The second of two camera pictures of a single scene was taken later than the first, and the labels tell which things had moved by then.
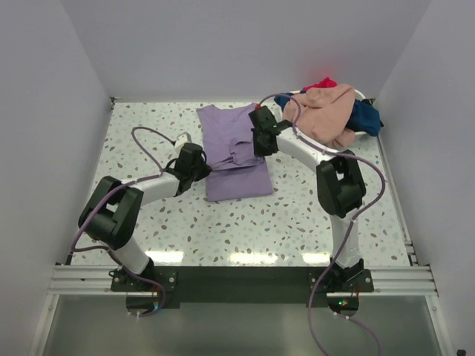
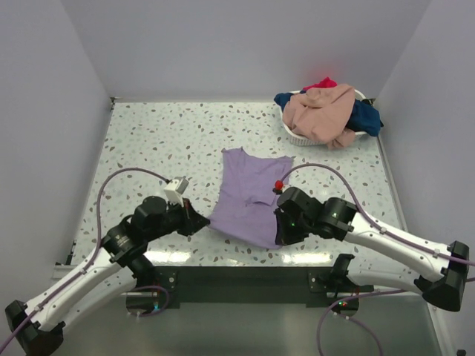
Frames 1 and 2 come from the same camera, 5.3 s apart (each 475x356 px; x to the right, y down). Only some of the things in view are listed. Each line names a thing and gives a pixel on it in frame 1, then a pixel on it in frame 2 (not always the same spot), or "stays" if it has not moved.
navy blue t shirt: (364, 119) stays
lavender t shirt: (235, 172) to (248, 202)
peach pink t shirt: (324, 114) stays
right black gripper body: (260, 150) to (292, 231)
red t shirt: (326, 83) stays
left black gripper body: (200, 171) to (174, 219)
